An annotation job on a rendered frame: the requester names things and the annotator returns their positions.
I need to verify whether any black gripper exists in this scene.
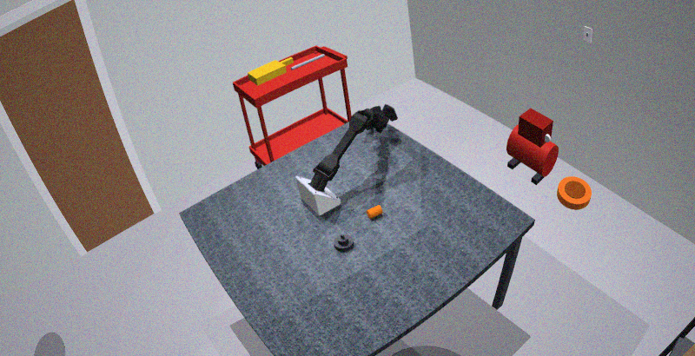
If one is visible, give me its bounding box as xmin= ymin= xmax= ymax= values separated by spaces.
xmin=366 ymin=110 xmax=398 ymax=130

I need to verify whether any orange knob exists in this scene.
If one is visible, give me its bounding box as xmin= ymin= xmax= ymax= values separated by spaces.
xmin=367 ymin=205 xmax=382 ymax=219

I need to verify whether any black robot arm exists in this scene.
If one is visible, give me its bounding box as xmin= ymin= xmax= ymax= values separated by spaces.
xmin=307 ymin=104 xmax=394 ymax=192

